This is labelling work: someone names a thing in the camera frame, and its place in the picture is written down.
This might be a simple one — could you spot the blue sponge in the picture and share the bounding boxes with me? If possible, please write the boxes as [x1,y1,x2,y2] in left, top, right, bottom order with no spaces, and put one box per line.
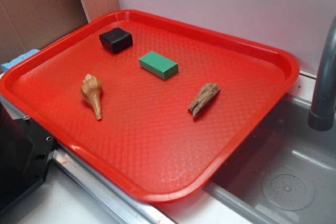
[1,49,39,72]

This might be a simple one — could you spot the tan spiral seashell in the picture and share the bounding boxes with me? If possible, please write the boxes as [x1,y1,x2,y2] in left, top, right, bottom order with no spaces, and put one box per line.
[80,74,102,120]

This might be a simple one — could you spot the red plastic tray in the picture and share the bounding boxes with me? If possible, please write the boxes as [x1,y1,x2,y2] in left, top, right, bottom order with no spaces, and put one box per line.
[1,10,299,203]

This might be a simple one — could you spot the grey toy sink basin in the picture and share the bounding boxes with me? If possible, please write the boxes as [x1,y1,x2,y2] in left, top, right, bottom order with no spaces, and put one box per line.
[159,95,335,223]

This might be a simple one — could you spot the black rectangular block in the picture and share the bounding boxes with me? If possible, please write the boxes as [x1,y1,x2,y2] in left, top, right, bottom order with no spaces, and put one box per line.
[99,27,133,54]

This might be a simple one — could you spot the grey sink faucet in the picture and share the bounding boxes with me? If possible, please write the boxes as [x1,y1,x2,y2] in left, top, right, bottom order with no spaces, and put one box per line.
[308,20,335,131]

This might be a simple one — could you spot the brown wood chip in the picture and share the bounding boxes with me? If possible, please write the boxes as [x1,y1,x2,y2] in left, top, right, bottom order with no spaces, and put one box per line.
[187,83,221,118]

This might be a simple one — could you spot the brown cardboard panel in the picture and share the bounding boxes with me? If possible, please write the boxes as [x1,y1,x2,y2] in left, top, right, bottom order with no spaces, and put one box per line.
[1,0,87,63]

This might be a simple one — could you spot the green rectangular block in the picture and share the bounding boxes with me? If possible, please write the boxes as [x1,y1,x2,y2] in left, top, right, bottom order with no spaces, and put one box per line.
[139,51,179,80]

